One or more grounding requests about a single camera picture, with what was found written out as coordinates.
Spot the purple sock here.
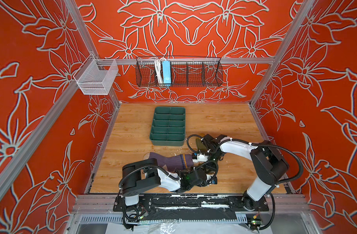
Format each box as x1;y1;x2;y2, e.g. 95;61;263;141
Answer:
143;152;194;172

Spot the green striped sock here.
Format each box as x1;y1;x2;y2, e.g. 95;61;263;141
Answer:
196;137;208;152

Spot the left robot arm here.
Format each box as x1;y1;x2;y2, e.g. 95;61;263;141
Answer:
119;159;218;207

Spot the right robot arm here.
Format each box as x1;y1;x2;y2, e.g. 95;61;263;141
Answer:
201;134;304;211

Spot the green divided tray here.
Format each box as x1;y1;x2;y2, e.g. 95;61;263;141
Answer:
149;106;186;147

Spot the light blue box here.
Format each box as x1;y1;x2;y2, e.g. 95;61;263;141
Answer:
162;60;172;86

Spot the clear plastic bin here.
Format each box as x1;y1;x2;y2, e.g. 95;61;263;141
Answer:
74;55;119;95

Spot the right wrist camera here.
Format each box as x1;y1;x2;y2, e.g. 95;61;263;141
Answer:
192;153;208;163

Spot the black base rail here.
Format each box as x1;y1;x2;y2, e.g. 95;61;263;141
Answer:
113;194;270;223

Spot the black wire basket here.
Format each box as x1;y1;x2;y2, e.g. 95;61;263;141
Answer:
136;56;223;88

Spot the white cable bundle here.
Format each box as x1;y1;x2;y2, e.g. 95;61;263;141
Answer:
154;58;163;85

